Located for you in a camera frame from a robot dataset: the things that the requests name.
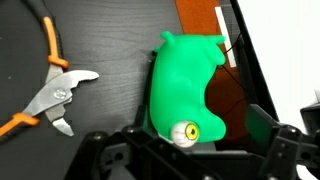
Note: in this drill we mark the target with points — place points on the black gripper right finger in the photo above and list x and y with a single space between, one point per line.
285 146

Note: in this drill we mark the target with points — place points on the green doll toy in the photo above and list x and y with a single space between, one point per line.
183 68

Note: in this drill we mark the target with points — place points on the orange-handled pliers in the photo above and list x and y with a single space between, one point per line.
57 90

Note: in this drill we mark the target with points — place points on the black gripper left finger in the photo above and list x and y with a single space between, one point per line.
152 158

